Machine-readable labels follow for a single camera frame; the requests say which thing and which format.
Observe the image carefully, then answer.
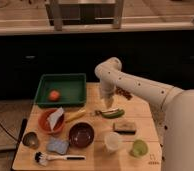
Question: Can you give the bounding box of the wooden board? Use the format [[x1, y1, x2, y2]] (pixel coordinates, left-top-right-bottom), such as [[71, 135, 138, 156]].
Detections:
[[12, 83, 161, 171]]

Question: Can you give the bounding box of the green plastic tray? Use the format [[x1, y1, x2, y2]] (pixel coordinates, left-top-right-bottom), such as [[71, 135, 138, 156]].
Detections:
[[34, 73, 86, 108]]

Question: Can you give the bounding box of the small metal cup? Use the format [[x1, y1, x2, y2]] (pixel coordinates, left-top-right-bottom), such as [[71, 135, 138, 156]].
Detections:
[[22, 132, 39, 149]]

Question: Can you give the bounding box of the purple bowl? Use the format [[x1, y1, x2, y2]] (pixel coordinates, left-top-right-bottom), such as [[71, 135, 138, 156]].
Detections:
[[68, 122, 95, 148]]

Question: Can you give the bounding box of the blue sponge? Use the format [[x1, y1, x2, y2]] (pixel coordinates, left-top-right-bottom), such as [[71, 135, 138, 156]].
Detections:
[[46, 137, 69, 155]]

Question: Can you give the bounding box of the brown grape cluster toy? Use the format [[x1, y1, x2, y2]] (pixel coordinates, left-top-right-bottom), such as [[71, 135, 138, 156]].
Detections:
[[115, 87, 132, 100]]

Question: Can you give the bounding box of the wooden chair frame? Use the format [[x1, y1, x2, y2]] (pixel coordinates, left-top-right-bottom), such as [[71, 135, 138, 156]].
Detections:
[[44, 0, 124, 31]]

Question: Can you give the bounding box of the yellow banana toy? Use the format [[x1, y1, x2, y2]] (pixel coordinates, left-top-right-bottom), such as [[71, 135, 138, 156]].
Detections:
[[65, 110, 86, 123]]

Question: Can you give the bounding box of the black cable left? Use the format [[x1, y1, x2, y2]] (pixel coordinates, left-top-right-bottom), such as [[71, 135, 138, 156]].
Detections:
[[0, 113, 20, 143]]

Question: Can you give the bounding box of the orange bowl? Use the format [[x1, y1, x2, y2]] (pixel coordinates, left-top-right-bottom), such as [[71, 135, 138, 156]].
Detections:
[[38, 108, 65, 135]]

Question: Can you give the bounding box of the white cup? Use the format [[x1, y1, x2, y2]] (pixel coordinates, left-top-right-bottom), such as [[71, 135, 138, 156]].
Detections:
[[104, 132, 122, 153]]

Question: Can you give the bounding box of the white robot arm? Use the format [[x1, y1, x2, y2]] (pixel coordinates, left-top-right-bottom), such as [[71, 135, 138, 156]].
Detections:
[[95, 57, 194, 171]]

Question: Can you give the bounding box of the white cloth piece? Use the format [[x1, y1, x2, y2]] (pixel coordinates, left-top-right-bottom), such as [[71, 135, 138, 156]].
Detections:
[[47, 107, 64, 130]]

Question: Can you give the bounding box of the orange tomato toy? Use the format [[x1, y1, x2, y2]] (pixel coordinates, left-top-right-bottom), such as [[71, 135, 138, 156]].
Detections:
[[48, 90, 60, 102]]

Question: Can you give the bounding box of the white black dish brush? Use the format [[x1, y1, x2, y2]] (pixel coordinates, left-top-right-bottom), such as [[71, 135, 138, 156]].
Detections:
[[34, 152, 86, 166]]

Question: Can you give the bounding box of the green cup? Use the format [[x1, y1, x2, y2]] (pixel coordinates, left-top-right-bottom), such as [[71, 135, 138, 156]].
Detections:
[[129, 139, 148, 158]]

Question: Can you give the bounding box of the black bar handle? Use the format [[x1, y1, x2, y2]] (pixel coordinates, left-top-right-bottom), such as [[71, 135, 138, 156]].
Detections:
[[10, 119, 28, 171]]

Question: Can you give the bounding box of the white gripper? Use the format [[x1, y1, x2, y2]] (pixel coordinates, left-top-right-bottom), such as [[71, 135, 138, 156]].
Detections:
[[99, 81, 115, 108]]

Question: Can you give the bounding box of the green pepper toy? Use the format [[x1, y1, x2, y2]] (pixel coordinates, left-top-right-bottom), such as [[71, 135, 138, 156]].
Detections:
[[101, 109, 125, 119]]

